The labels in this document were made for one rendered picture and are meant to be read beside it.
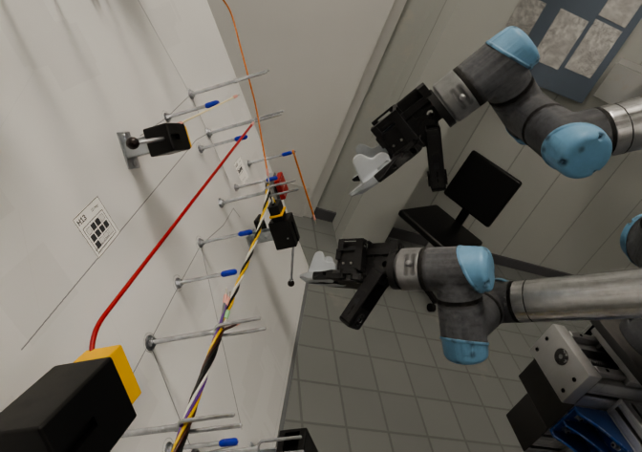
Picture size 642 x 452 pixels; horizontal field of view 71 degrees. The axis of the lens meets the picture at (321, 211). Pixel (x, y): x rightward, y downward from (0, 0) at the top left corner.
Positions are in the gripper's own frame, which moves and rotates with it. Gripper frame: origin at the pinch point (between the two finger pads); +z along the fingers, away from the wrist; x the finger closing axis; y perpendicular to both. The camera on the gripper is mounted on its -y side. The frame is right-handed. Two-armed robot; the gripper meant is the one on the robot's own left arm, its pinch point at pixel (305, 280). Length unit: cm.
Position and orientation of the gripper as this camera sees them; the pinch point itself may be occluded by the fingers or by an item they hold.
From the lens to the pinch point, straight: 90.6
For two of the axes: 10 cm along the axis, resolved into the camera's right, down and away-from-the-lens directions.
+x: -5.1, -3.5, -7.8
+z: -8.5, 0.8, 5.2
